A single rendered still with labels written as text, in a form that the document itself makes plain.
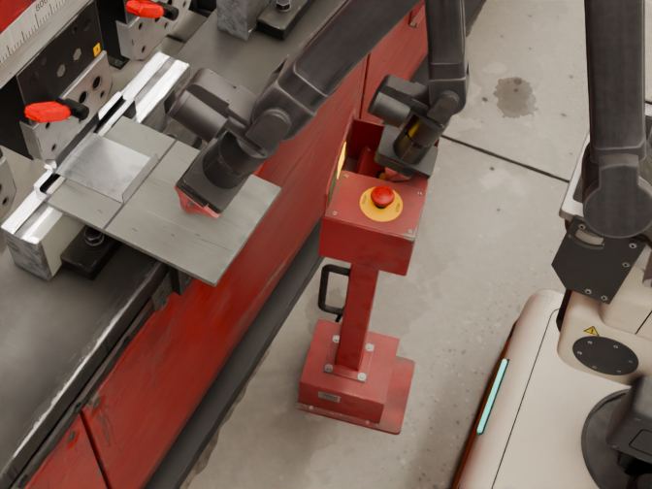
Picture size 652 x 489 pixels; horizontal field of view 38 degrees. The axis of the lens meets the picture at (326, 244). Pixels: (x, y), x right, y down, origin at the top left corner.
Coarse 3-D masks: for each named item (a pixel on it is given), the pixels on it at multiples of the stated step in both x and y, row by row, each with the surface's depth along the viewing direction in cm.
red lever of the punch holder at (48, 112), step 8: (32, 104) 106; (40, 104) 107; (48, 104) 108; (56, 104) 109; (64, 104) 112; (72, 104) 112; (80, 104) 113; (24, 112) 105; (32, 112) 105; (40, 112) 105; (48, 112) 106; (56, 112) 108; (64, 112) 109; (72, 112) 112; (80, 112) 112; (88, 112) 113; (40, 120) 105; (48, 120) 107; (56, 120) 109
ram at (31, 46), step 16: (0, 0) 97; (16, 0) 99; (32, 0) 101; (80, 0) 110; (0, 16) 98; (16, 16) 100; (64, 16) 108; (0, 32) 99; (48, 32) 107; (32, 48) 105; (16, 64) 104; (0, 80) 102
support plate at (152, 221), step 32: (128, 128) 135; (192, 160) 133; (64, 192) 128; (96, 192) 128; (160, 192) 129; (256, 192) 130; (96, 224) 125; (128, 224) 126; (160, 224) 126; (192, 224) 126; (224, 224) 127; (256, 224) 127; (160, 256) 123; (192, 256) 124; (224, 256) 124
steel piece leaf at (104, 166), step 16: (96, 144) 133; (112, 144) 133; (80, 160) 131; (96, 160) 131; (112, 160) 131; (128, 160) 132; (144, 160) 132; (64, 176) 129; (80, 176) 130; (96, 176) 130; (112, 176) 130; (128, 176) 130; (144, 176) 130; (112, 192) 128; (128, 192) 127
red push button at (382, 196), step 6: (378, 186) 156; (384, 186) 156; (372, 192) 156; (378, 192) 155; (384, 192) 156; (390, 192) 156; (372, 198) 155; (378, 198) 155; (384, 198) 155; (390, 198) 155; (378, 204) 155; (384, 204) 155
